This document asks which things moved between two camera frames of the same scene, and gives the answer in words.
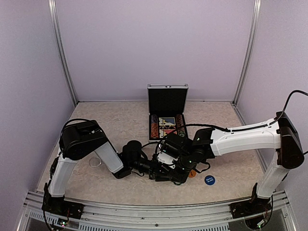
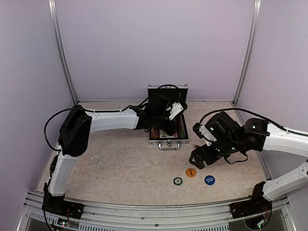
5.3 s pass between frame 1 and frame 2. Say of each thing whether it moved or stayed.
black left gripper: moved
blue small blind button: stayed
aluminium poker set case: stayed
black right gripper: moved
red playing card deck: stayed
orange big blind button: stayed
